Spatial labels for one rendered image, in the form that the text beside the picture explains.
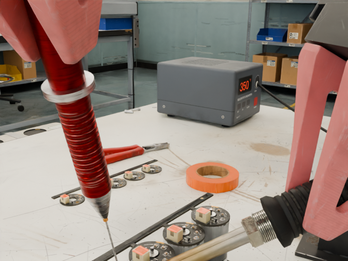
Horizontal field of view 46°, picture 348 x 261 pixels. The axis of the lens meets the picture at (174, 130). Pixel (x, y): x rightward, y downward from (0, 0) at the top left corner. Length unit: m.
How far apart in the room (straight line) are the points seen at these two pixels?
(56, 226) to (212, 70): 0.37
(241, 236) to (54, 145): 0.43
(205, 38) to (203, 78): 5.00
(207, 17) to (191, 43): 0.44
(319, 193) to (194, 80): 0.51
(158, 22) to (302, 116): 5.98
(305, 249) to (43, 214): 0.24
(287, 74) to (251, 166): 4.14
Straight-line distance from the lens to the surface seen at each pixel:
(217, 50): 5.56
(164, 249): 0.23
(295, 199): 0.19
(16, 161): 0.55
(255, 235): 0.19
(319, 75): 0.20
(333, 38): 0.19
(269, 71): 4.73
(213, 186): 0.43
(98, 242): 0.36
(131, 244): 0.24
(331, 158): 0.17
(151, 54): 6.29
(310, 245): 0.36
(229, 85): 0.64
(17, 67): 4.86
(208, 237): 0.26
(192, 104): 0.68
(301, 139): 0.20
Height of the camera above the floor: 0.94
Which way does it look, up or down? 17 degrees down
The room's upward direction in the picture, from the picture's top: 1 degrees clockwise
